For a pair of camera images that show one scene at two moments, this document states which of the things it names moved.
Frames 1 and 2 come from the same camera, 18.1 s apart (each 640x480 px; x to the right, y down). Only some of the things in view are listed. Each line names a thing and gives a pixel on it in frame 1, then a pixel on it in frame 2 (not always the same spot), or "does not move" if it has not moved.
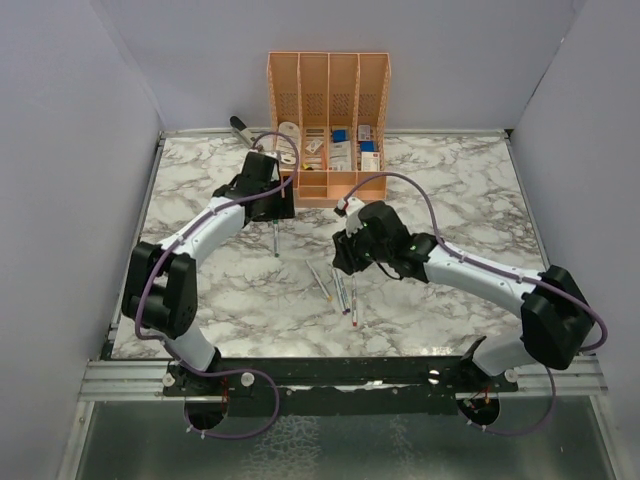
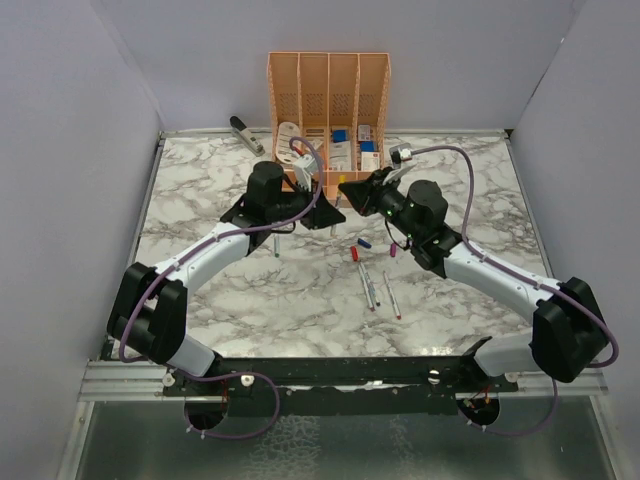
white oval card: x=287 y=145 does not move
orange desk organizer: x=333 y=107 does not move
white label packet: x=339 y=156 does not move
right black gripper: x=346 y=256 to x=364 y=195
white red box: x=370 y=161 does not move
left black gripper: x=283 y=208 to x=322 y=213
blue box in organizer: x=339 y=136 does not move
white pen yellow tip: x=328 y=296 to x=333 y=227
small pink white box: x=364 y=132 does not move
